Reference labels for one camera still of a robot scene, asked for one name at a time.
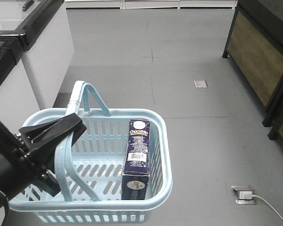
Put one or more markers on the closed metal floor plate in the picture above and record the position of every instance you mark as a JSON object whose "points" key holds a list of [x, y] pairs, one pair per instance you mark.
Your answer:
{"points": [[200, 84]]}

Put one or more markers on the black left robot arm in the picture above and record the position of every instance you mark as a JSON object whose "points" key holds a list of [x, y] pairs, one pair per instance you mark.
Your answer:
{"points": [[9, 191]]}

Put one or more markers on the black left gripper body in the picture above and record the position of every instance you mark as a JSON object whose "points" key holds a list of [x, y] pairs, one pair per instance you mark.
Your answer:
{"points": [[12, 158]]}

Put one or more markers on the dark blue cookie box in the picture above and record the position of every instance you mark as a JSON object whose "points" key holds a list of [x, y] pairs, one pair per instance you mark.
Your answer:
{"points": [[136, 167]]}

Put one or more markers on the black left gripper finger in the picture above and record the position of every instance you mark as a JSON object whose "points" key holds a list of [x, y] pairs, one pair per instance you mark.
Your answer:
{"points": [[39, 170], [47, 136]]}

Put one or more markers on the white chest freezer far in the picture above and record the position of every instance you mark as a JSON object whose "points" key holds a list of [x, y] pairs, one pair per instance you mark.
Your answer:
{"points": [[42, 29]]}

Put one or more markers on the white chest freezer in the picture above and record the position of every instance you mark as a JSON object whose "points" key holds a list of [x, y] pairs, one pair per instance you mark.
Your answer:
{"points": [[17, 99], [42, 29]]}

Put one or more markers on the wooden display stand far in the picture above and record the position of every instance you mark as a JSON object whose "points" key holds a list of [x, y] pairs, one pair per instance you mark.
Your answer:
{"points": [[255, 44]]}

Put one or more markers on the light blue plastic basket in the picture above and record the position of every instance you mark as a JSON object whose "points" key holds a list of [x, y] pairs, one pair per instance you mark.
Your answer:
{"points": [[89, 173]]}

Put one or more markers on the white shelf base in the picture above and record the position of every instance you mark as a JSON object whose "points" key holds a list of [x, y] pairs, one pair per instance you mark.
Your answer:
{"points": [[150, 4]]}

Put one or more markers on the white chest freezer near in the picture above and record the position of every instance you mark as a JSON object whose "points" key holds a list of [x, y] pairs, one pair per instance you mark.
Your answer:
{"points": [[17, 99]]}

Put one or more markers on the open floor socket box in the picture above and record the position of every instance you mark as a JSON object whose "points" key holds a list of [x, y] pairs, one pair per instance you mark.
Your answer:
{"points": [[244, 195]]}

